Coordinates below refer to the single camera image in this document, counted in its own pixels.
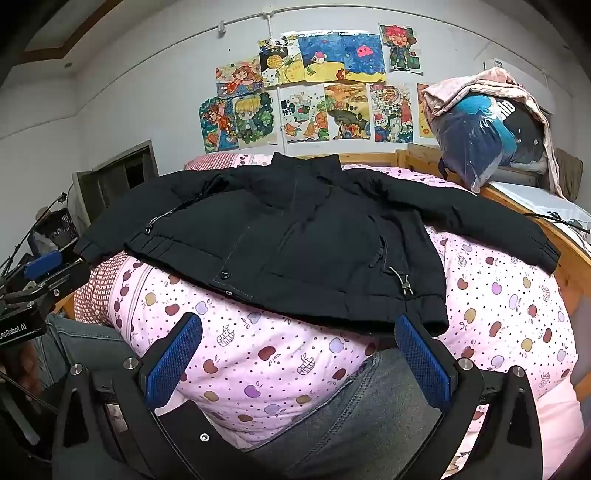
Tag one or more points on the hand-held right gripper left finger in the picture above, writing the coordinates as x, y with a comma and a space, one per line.
175, 360

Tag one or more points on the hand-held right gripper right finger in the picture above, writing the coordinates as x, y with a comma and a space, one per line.
422, 364

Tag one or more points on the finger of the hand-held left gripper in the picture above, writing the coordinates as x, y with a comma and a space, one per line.
41, 266

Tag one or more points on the black padded jacket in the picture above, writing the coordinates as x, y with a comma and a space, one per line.
295, 240

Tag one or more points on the pile of bedding and clothes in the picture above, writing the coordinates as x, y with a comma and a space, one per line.
480, 134

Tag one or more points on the black plastic crate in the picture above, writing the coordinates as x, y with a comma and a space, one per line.
62, 226

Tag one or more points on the person's jeans legs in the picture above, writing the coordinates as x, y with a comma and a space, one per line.
364, 424

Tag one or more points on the pink apple-print quilt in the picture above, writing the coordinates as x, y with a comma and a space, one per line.
286, 364

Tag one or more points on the white pillow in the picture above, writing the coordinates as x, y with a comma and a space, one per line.
545, 203

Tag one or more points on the brown cloth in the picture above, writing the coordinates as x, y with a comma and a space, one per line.
569, 173

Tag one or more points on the dark wall cabinet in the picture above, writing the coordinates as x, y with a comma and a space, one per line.
115, 180

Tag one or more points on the wooden bed frame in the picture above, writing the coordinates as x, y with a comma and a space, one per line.
570, 267

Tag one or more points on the group of coloured wall drawings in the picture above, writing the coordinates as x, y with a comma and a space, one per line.
304, 97

